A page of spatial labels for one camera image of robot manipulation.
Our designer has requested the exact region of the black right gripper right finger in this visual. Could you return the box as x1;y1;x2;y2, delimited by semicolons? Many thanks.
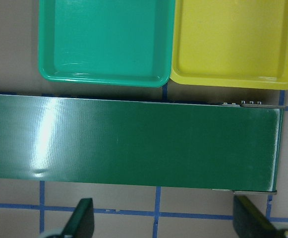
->
233;195;286;238

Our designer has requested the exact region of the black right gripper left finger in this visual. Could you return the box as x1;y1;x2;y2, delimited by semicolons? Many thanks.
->
59;198;95;238

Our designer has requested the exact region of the green conveyor belt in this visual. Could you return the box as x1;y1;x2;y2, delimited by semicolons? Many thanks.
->
0;95;284;192

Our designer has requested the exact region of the yellow plastic tray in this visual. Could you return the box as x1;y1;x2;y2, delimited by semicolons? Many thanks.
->
171;0;288;90

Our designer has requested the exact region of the green plastic tray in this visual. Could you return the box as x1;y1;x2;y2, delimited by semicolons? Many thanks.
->
38;0;175;87

